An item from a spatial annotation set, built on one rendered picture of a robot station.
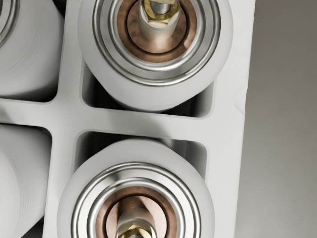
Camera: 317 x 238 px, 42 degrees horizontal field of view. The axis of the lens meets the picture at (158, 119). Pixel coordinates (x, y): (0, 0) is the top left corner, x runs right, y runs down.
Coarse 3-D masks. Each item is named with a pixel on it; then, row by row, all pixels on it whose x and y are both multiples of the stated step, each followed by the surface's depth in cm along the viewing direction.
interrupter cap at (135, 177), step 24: (120, 168) 24; (144, 168) 24; (96, 192) 24; (120, 192) 24; (144, 192) 24; (168, 192) 24; (72, 216) 24; (96, 216) 24; (168, 216) 24; (192, 216) 24
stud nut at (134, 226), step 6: (132, 222) 21; (126, 228) 21; (132, 228) 20; (138, 228) 20; (144, 228) 21; (150, 228) 21; (120, 234) 20; (126, 234) 20; (132, 234) 20; (138, 234) 20; (144, 234) 20; (150, 234) 20
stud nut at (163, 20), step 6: (144, 0) 21; (150, 0) 21; (144, 6) 21; (150, 6) 21; (174, 6) 21; (144, 12) 21; (150, 12) 21; (168, 12) 21; (174, 12) 21; (150, 18) 21; (156, 18) 21; (162, 18) 21; (168, 18) 21; (156, 24) 21; (162, 24) 21
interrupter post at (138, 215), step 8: (136, 208) 24; (120, 216) 24; (128, 216) 22; (136, 216) 22; (144, 216) 22; (152, 216) 24; (120, 224) 21; (128, 224) 21; (144, 224) 21; (152, 224) 22; (152, 232) 21
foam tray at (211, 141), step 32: (64, 0) 39; (64, 32) 31; (64, 64) 31; (64, 96) 31; (96, 96) 42; (224, 96) 32; (64, 128) 31; (96, 128) 31; (128, 128) 31; (160, 128) 31; (192, 128) 32; (224, 128) 32; (64, 160) 31; (192, 160) 39; (224, 160) 32; (224, 192) 32; (224, 224) 32
